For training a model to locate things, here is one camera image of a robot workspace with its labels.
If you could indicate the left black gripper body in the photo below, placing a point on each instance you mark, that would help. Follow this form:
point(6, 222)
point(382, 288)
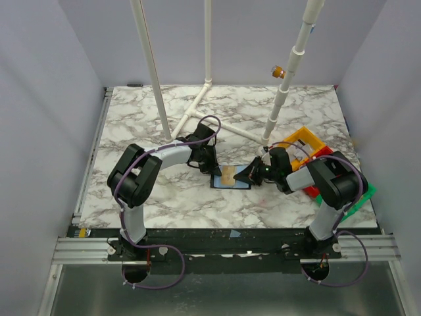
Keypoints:
point(207, 158)

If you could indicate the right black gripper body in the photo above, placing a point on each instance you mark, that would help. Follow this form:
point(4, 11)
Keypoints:
point(256, 171)

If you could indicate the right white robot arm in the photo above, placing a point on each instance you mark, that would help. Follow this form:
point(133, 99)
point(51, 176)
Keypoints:
point(339, 182)

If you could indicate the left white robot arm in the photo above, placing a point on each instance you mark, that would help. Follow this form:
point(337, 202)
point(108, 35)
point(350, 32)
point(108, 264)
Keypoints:
point(132, 179)

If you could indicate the yellow plastic bin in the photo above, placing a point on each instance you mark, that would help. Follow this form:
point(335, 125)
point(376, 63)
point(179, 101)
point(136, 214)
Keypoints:
point(302, 144)

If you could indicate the red plastic bin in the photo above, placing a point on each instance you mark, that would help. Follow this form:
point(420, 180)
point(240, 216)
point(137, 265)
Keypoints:
point(312, 191)

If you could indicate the green plastic bin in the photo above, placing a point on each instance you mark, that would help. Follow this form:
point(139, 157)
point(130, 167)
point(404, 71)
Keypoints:
point(365, 197)

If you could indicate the orange knob on pipe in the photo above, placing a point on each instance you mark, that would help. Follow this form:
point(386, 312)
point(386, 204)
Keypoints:
point(278, 72)

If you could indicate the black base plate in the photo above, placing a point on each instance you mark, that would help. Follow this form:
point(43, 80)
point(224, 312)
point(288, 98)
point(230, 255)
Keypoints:
point(172, 251)

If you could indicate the left aluminium side rail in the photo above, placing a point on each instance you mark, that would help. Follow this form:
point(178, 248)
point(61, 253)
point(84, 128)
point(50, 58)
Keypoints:
point(91, 157)

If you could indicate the white PVC pipe frame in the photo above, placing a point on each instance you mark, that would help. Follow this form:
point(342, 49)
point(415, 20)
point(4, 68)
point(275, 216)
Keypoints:
point(310, 16)

